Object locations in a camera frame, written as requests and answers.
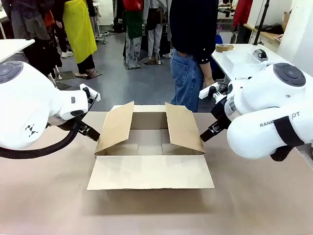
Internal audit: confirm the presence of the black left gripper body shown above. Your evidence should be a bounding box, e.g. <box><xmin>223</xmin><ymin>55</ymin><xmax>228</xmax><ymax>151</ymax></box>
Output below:
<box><xmin>61</xmin><ymin>117</ymin><xmax>87</xmax><ymax>135</ymax></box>

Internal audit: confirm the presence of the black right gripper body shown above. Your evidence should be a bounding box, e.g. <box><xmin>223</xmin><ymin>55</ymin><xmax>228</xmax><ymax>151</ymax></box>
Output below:
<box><xmin>211</xmin><ymin>99</ymin><xmax>233</xmax><ymax>128</ymax></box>

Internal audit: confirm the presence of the brown cardboard box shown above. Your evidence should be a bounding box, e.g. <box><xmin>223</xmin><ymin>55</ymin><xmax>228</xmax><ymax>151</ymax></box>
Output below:
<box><xmin>87</xmin><ymin>100</ymin><xmax>216</xmax><ymax>191</ymax></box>

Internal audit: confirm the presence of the person's left forearm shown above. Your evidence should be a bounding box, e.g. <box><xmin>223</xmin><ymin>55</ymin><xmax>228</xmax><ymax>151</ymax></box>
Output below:
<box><xmin>200</xmin><ymin>62</ymin><xmax>215</xmax><ymax>87</ymax></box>

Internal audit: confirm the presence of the white table with tray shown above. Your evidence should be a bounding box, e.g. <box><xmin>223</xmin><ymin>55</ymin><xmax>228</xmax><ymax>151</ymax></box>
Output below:
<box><xmin>210</xmin><ymin>43</ymin><xmax>272</xmax><ymax>85</ymax></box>

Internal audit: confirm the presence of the clear plastic container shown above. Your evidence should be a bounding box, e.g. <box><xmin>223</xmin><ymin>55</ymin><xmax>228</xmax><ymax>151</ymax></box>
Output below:
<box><xmin>223</xmin><ymin>50</ymin><xmax>263</xmax><ymax>74</ymax></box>

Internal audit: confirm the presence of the brown tape roll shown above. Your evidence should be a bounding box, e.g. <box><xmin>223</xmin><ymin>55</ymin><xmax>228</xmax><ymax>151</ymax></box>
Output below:
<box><xmin>216</xmin><ymin>44</ymin><xmax>234</xmax><ymax>53</ymax></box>

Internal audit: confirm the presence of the black round device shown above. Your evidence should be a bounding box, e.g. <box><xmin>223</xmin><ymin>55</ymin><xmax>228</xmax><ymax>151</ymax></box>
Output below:
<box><xmin>252</xmin><ymin>48</ymin><xmax>268</xmax><ymax>62</ymax></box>

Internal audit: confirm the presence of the person in black sweater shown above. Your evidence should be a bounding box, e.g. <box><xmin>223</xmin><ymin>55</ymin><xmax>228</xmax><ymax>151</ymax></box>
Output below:
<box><xmin>168</xmin><ymin>0</ymin><xmax>220</xmax><ymax>113</ymax></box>

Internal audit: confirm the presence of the wooden workbench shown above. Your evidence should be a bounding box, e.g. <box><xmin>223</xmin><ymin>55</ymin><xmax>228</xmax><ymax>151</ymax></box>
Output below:
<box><xmin>244</xmin><ymin>23</ymin><xmax>282</xmax><ymax>45</ymax></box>

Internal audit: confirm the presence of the person in yellow apron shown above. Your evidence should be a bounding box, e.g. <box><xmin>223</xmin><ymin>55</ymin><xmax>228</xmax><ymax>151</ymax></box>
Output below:
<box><xmin>62</xmin><ymin>0</ymin><xmax>99</xmax><ymax>79</ymax></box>

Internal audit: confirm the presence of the white side table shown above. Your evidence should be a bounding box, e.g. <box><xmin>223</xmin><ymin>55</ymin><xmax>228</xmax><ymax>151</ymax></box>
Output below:
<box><xmin>0</xmin><ymin>38</ymin><xmax>36</xmax><ymax>63</ymax></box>

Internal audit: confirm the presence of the black tripod pole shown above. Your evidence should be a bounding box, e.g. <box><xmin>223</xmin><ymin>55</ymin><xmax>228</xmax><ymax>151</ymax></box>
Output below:
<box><xmin>253</xmin><ymin>0</ymin><xmax>270</xmax><ymax>46</ymax></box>

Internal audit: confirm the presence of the person in red jacket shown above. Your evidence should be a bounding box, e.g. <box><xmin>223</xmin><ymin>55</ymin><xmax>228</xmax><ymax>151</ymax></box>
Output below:
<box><xmin>231</xmin><ymin>0</ymin><xmax>254</xmax><ymax>45</ymax></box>

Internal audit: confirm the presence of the person in dark clothes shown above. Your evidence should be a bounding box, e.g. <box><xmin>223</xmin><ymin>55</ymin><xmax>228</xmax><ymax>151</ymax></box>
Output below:
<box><xmin>6</xmin><ymin>0</ymin><xmax>64</xmax><ymax>77</ymax></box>

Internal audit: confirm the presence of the person in green apron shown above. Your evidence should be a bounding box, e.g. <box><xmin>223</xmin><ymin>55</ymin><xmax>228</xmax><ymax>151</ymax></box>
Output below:
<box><xmin>122</xmin><ymin>0</ymin><xmax>145</xmax><ymax>71</ymax></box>

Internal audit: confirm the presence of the person in grey trousers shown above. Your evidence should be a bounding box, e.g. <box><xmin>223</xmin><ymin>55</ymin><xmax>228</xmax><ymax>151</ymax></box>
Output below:
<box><xmin>143</xmin><ymin>0</ymin><xmax>173</xmax><ymax>66</ymax></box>

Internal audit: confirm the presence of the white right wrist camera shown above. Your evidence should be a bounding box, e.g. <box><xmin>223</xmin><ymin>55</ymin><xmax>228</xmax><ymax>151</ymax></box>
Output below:
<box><xmin>199</xmin><ymin>82</ymin><xmax>228</xmax><ymax>103</ymax></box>

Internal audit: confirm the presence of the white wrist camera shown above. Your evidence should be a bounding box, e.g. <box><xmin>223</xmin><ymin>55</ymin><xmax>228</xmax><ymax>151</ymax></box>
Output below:
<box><xmin>199</xmin><ymin>82</ymin><xmax>228</xmax><ymax>103</ymax></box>
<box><xmin>79</xmin><ymin>83</ymin><xmax>101</xmax><ymax>103</ymax></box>

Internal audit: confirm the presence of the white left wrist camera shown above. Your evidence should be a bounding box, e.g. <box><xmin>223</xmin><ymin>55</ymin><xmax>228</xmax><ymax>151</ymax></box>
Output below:
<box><xmin>79</xmin><ymin>83</ymin><xmax>101</xmax><ymax>103</ymax></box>

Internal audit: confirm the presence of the black braided cable sleeve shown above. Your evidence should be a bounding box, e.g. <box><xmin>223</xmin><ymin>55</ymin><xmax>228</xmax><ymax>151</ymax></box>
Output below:
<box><xmin>0</xmin><ymin>121</ymin><xmax>83</xmax><ymax>160</ymax></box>

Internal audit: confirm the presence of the black strap on arm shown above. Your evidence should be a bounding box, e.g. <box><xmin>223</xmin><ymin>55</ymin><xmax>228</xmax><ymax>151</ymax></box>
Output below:
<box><xmin>270</xmin><ymin>116</ymin><xmax>306</xmax><ymax>162</ymax></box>

